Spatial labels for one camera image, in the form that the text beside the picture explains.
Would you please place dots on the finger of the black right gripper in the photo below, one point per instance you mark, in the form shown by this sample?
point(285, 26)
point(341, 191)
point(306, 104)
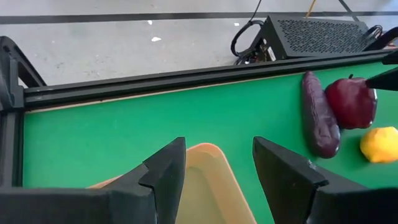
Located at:
point(391, 59)
point(387, 80)

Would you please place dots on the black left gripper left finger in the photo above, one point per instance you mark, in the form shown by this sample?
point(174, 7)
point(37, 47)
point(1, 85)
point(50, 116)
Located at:
point(164, 180)

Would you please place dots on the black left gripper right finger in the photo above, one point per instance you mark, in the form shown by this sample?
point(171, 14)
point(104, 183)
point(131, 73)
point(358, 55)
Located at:
point(286, 180)

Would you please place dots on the dark red apple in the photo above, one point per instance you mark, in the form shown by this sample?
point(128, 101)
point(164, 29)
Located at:
point(351, 102)

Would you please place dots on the long purple eggplant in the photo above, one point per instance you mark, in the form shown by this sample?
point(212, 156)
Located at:
point(320, 124)

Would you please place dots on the orange translucent plastic basket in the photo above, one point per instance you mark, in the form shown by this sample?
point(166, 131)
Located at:
point(211, 186)

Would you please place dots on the yellow lemon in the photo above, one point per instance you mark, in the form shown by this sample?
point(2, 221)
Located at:
point(381, 144)

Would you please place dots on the black perforated computer case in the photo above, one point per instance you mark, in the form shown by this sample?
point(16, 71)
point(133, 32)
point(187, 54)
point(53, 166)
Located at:
point(311, 37)

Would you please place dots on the black table frame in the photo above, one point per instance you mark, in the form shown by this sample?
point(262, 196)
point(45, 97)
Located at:
point(155, 82)

